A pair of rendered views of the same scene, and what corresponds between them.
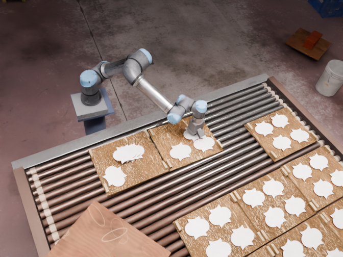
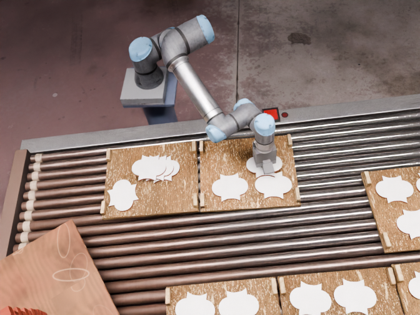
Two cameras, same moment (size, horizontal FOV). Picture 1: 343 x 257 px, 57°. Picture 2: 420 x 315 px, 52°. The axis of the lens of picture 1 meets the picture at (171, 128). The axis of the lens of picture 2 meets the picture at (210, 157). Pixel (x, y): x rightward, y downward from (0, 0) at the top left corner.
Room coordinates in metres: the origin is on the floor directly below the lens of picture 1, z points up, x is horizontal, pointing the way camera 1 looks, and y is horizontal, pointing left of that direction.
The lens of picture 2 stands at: (0.49, -0.62, 2.53)
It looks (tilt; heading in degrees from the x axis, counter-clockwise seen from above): 57 degrees down; 42
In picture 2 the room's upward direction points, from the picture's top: 11 degrees counter-clockwise
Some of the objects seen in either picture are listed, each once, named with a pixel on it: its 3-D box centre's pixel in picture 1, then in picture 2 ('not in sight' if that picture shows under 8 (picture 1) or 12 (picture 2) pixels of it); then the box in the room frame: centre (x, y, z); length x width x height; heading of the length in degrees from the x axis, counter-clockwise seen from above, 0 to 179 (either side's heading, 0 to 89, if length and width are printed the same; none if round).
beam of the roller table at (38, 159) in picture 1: (161, 116); (234, 125); (1.49, 0.09, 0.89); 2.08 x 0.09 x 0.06; 127
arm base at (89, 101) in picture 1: (90, 94); (147, 72); (1.51, 0.62, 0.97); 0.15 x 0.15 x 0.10
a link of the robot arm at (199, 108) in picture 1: (199, 109); (264, 128); (1.34, -0.15, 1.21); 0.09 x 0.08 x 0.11; 67
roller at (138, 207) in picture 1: (202, 177); (248, 237); (1.03, -0.26, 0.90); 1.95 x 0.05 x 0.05; 127
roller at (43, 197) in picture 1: (179, 143); (240, 173); (1.27, -0.07, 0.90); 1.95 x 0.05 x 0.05; 127
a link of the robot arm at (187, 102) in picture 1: (185, 104); (245, 115); (1.36, -0.06, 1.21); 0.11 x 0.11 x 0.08; 67
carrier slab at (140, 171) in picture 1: (127, 161); (151, 179); (1.04, 0.24, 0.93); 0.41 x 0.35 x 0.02; 126
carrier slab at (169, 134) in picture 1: (185, 140); (247, 172); (1.28, -0.11, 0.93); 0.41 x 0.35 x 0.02; 125
